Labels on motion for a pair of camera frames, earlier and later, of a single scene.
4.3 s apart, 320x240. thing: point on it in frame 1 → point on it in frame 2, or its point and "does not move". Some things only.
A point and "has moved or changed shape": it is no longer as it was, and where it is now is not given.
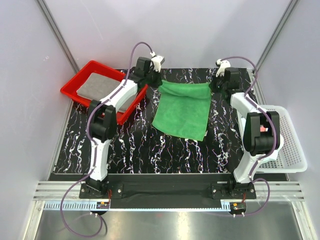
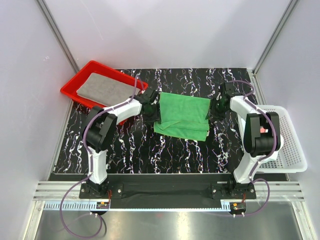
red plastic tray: (70, 90) does not move
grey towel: (98, 86) does not move
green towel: (182, 108) has moved or changed shape
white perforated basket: (292, 159) does not move
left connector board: (103, 205) does not move
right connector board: (238, 207) does not move
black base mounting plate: (167, 191) does not move
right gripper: (212, 84) → (212, 112)
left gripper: (158, 82) → (156, 117)
